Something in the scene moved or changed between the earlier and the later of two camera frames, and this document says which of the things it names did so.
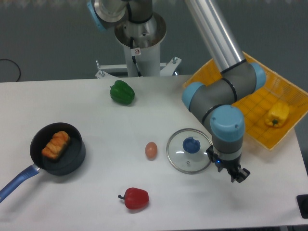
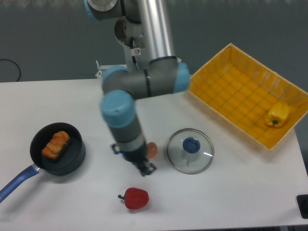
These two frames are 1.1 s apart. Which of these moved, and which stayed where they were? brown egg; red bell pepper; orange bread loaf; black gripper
Moved: black gripper
Stayed: brown egg; orange bread loaf; red bell pepper
